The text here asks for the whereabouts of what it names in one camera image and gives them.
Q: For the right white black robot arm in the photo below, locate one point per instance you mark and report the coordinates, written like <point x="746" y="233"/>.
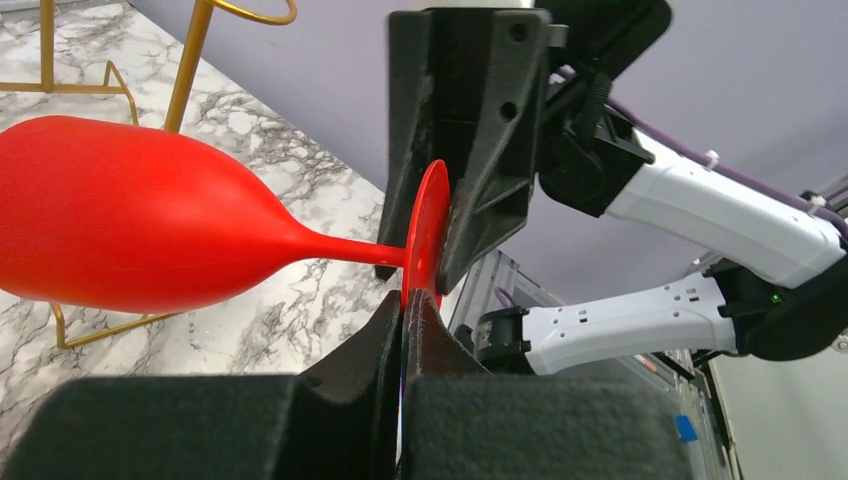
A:
<point x="774" y="290"/>

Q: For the gold wire wine glass rack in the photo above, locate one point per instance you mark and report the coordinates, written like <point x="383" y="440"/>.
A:
<point x="220" y="113"/>

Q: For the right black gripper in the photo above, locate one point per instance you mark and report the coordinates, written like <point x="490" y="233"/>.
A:
<point x="587" y="152"/>

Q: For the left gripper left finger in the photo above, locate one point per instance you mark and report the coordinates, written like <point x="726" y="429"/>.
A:
<point x="336" y="420"/>

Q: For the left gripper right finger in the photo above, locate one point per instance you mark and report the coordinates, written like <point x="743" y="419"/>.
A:
<point x="462" y="422"/>

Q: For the red plastic wine glass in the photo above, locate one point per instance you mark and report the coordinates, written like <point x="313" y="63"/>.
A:
<point x="140" y="220"/>

